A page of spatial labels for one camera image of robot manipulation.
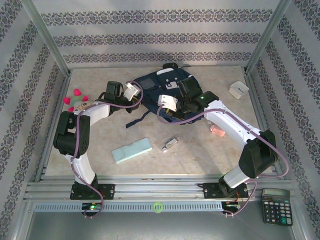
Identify slotted grey cable duct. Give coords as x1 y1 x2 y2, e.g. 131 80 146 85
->
33 201 224 213

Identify small pink block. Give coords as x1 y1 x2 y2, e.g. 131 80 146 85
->
209 123 226 138

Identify black desk calculator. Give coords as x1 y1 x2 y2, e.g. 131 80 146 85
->
261 188 293 227

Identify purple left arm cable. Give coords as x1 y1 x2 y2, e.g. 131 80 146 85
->
71 80 144 220

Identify small controller board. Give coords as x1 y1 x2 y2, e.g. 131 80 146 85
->
221 201 243 212
81 201 104 213

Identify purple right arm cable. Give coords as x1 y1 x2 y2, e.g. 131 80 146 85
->
157 104 289 218

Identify white square alarm clock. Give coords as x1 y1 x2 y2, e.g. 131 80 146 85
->
228 80 250 100

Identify green tape ring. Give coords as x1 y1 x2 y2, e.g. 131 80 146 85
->
152 201 165 214

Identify cream plush toy pink knobs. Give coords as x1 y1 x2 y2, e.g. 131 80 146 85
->
62 88 97 113

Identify black computer mouse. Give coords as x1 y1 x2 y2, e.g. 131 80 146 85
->
162 62 180 71

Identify aluminium mounting rail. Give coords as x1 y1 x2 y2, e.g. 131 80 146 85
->
23 174 293 202

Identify aluminium side rail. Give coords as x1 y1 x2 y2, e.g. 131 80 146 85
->
244 72 286 180
34 74 72 182

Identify aluminium frame post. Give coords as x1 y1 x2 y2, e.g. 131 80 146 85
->
243 0 293 75
21 0 72 77

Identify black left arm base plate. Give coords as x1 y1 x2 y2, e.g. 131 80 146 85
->
69 183 116 201

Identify light blue pencil case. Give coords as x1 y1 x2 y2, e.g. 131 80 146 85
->
111 137 153 165

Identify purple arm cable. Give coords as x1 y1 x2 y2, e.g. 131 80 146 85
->
71 80 144 220
157 104 289 218

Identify navy blue backpack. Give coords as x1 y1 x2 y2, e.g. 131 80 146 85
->
124 68 213 130

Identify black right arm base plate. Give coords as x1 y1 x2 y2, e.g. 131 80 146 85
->
201 182 250 200

